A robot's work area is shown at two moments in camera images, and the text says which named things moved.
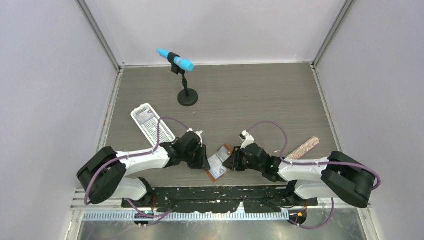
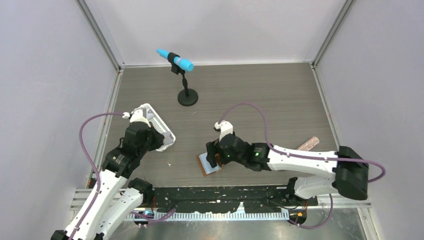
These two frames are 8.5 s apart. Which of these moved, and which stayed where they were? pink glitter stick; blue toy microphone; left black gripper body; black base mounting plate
Moved: left black gripper body
Stayed: black base mounting plate; pink glitter stick; blue toy microphone
